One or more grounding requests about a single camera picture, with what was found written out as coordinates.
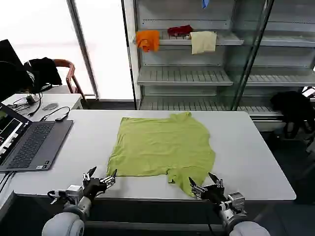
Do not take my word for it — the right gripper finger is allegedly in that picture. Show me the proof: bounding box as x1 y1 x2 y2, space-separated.
188 176 206 199
208 172 224 189

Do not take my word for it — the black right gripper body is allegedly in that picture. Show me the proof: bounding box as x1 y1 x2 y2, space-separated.
201 184 228 205

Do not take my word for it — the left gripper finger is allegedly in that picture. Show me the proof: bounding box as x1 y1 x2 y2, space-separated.
83 166 97 182
99 169 118 189

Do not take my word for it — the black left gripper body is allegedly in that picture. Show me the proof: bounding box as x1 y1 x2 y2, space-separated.
82 177 107 200

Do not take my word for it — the green t-shirt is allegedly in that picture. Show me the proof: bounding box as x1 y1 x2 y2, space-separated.
106 111 217 199

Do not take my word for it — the grey open laptop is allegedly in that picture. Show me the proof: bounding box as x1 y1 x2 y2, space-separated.
0 102 74 172

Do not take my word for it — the brown wooden chair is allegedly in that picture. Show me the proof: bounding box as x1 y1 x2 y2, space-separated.
53 59 87 103

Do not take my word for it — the grey metal shelf rack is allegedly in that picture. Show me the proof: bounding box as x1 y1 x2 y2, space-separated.
122 0 315 121

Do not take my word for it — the black jacket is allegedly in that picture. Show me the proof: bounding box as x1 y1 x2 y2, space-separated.
23 57 63 93

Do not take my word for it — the black monitor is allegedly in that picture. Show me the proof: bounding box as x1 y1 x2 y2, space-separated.
0 39 25 71

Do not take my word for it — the grey metal table frame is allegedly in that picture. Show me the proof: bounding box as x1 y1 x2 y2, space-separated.
85 220 224 233

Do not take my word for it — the adapter dongle with cable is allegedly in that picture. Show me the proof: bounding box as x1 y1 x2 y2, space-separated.
39 106 71 122

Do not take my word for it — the black charger with cables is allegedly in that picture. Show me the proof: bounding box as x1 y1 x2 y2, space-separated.
6 92 44 118

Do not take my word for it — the grey window frame post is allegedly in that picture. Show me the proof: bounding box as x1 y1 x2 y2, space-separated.
66 0 100 101

